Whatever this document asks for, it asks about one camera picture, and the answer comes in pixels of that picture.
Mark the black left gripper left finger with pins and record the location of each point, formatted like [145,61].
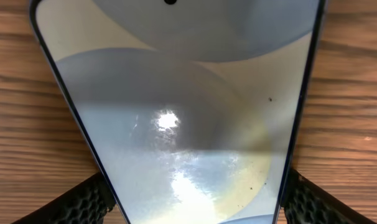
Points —
[86,203]

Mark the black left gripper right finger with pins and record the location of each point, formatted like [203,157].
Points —
[305,202]

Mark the Samsung Galaxy smartphone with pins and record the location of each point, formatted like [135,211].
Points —
[190,107]

